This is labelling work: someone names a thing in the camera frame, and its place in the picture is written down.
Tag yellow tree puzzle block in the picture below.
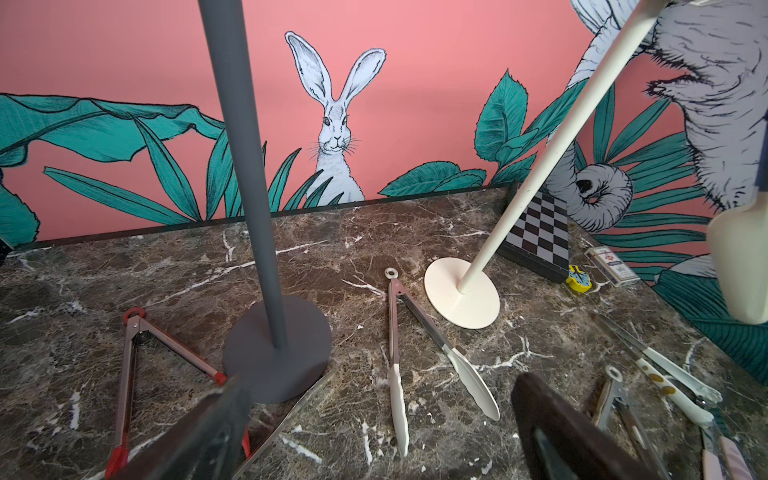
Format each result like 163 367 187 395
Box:
566 265 592 293

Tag grey utensil rack stand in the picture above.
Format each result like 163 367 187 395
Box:
199 1 332 404

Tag black white chessboard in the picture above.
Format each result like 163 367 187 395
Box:
496 191 570 283

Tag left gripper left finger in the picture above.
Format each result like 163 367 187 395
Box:
112 377 252 479

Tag cream steel tongs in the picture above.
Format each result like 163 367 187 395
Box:
384 267 501 458

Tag white spotted tongs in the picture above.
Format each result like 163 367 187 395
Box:
590 312 723 427

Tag playing card box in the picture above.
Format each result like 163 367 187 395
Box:
585 246 640 287

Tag pink tipped tongs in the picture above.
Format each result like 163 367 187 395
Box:
590 365 757 480

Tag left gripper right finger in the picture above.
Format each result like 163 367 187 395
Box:
511 372 658 479

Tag red steel tongs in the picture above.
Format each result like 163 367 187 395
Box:
104 307 228 479

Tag cream utensil rack stand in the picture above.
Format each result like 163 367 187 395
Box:
424 0 668 329

